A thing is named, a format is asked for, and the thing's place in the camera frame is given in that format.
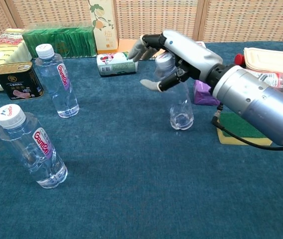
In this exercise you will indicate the clear water bottle white cap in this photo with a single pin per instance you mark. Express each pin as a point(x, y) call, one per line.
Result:
point(31, 152)
point(181, 112)
point(56, 82)

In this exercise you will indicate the lying bottle white red label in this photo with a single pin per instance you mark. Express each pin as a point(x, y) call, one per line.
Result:
point(273, 78)

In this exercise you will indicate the green yellow scouring sponge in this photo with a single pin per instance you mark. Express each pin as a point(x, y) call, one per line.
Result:
point(238, 127)

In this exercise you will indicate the tall orange pomelo carton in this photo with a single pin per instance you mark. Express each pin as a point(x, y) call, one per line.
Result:
point(104, 27)

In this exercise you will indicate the clear box green sachets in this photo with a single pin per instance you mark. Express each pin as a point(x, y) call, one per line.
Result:
point(61, 43)

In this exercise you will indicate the woven bamboo folding screen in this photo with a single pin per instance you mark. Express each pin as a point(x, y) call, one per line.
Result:
point(243, 20)

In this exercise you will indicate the beige lidded lunch box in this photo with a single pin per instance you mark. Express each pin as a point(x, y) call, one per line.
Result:
point(273, 61)

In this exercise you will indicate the black luncheon meat can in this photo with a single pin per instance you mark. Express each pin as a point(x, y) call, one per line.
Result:
point(19, 82)

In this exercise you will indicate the small purple box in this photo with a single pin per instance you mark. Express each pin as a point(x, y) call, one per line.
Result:
point(203, 95)

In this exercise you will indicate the orange spiral notebook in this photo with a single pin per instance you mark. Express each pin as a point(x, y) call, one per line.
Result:
point(125, 46)

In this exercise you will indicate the right grey-tipped robot hand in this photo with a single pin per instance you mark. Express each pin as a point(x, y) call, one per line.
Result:
point(193, 54)

